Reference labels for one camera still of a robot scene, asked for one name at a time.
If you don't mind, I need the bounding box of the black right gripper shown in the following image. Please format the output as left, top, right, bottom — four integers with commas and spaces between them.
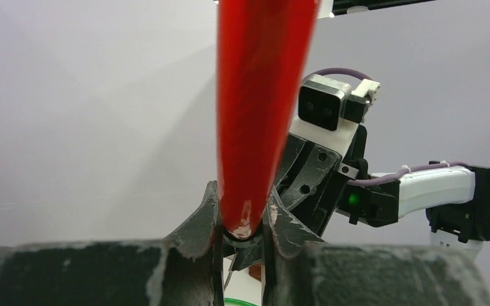
270, 125, 368, 237

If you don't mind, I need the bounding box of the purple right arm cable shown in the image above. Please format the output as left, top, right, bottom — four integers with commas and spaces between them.
302, 67, 470, 188

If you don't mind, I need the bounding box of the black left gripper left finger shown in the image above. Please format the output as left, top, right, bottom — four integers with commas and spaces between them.
0, 181, 223, 305

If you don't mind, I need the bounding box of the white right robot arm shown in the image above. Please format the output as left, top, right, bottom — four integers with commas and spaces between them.
275, 126, 490, 259

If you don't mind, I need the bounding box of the green cable lock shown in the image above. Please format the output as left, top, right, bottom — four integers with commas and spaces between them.
224, 298, 257, 306

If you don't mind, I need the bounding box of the red cable lock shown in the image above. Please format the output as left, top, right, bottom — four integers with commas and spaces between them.
216, 1, 320, 240

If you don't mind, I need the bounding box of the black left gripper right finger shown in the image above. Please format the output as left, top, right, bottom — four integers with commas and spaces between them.
262, 192, 490, 305

